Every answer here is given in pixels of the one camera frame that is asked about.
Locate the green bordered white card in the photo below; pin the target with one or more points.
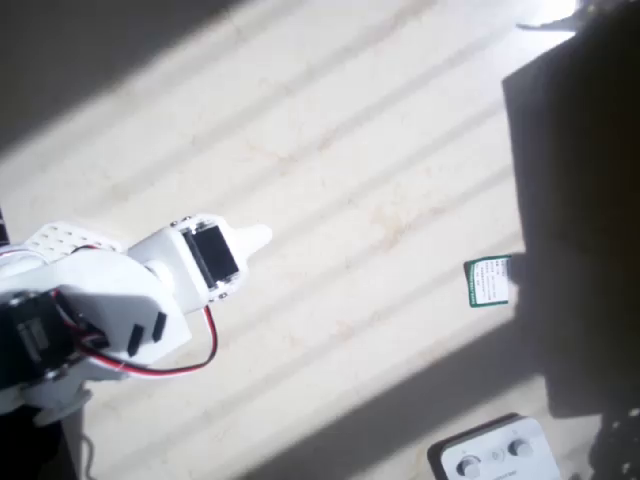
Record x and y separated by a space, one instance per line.
487 282

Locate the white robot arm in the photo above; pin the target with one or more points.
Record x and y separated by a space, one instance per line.
100 285

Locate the large dark box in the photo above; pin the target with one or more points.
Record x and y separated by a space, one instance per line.
575 200

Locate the dark speckled object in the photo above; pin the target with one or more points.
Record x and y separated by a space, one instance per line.
620 445

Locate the white perforated plate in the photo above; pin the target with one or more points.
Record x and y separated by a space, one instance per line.
60 237

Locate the white device with two knobs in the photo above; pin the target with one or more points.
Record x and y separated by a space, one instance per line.
495 455

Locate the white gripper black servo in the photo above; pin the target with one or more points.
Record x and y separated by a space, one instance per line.
212 257

